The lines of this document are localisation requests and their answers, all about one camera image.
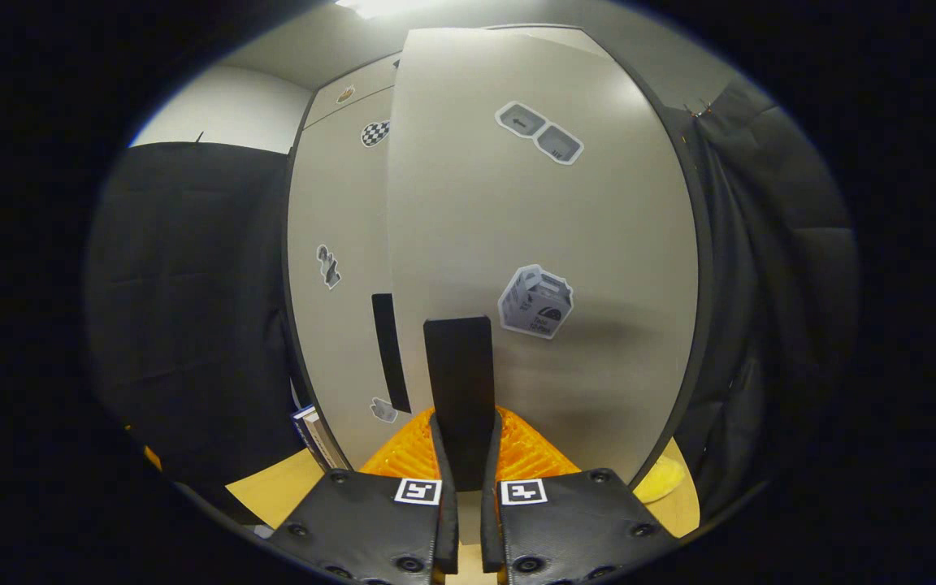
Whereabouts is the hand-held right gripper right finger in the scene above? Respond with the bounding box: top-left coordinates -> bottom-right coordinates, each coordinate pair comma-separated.
480,409 -> 680,585

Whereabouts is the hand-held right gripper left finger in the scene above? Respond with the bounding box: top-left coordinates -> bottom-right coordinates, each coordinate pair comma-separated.
269,406 -> 461,585

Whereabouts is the black door handle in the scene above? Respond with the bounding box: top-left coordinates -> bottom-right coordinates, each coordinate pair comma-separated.
371,293 -> 412,414
423,317 -> 495,492

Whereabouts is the checkered sticker shoe cabinet door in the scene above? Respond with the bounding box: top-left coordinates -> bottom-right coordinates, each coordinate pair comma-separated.
285,85 -> 412,472

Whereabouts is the box sticker shoe cabinet door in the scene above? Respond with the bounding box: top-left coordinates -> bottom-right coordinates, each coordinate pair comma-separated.
385,27 -> 703,492

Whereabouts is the grey double-door shoe cabinet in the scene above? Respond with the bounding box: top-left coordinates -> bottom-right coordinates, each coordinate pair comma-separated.
283,23 -> 714,490

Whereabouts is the grey cabinet drawer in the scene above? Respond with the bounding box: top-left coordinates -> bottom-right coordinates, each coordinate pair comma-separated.
303,53 -> 404,128

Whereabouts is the white book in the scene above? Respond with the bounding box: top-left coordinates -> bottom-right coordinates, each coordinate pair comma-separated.
302,405 -> 351,472

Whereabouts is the blue book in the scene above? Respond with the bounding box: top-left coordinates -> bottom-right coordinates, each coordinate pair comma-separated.
291,409 -> 324,468

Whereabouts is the yellow round sponge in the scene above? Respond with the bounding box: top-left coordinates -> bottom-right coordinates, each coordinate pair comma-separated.
633,455 -> 689,505

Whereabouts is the black backdrop cloth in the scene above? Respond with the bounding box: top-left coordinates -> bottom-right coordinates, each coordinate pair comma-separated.
84,77 -> 860,521

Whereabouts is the ceiling light panel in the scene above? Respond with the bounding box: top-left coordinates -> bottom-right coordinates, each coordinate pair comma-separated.
336,0 -> 438,20

